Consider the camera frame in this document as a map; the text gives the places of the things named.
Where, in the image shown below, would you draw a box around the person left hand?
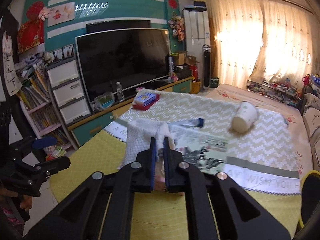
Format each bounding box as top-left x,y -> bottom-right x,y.
0,186 -> 33,212

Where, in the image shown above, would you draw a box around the yellow rimmed black trash bin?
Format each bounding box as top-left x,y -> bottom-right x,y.
296,170 -> 320,232

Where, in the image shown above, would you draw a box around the yellow green tablecloth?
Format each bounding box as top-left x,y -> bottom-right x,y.
50,92 -> 302,235

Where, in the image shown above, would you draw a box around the black tower fan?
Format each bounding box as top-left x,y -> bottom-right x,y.
202,44 -> 212,90

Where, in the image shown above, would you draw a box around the white foam net sleeve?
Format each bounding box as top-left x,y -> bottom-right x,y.
119,119 -> 175,168

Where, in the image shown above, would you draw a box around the cream embroidered curtains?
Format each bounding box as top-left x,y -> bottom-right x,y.
204,0 -> 319,88

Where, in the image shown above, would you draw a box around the bookshelf with books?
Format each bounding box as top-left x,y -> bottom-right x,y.
14,51 -> 78,158

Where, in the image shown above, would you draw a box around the tv stand cabinet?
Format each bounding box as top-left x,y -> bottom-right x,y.
67,76 -> 192,148

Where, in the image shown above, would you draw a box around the artificial flower bouquet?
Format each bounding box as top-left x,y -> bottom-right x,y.
168,12 -> 185,42

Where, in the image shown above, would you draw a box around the beige sofa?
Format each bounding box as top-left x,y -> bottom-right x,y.
298,85 -> 319,171

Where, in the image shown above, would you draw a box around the floral beige bed sheet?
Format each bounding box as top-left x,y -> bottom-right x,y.
205,84 -> 314,176

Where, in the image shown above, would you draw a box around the white drawer cabinet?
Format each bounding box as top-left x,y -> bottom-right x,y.
47,57 -> 91,125

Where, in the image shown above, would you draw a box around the low glass table with books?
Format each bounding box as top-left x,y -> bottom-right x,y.
246,80 -> 300,108

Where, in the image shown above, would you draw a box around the blue card box on red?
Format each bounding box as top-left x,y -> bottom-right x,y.
132,93 -> 160,111

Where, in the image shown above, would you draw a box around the white floral paper cup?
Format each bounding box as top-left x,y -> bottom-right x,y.
231,101 -> 259,133

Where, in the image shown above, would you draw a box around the large black television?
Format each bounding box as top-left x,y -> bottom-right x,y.
75,28 -> 170,101

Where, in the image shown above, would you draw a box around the red fire extinguisher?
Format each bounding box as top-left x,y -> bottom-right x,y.
189,64 -> 199,82

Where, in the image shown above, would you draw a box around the green tea box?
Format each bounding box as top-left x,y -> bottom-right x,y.
169,125 -> 228,174

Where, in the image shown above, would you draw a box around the clear water bottle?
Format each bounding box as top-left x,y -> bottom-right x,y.
116,82 -> 125,102

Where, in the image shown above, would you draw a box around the blue white toothpaste tube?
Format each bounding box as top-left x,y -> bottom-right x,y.
168,118 -> 204,128

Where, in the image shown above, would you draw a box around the glass bowl on stand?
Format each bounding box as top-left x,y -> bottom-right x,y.
94,92 -> 115,111

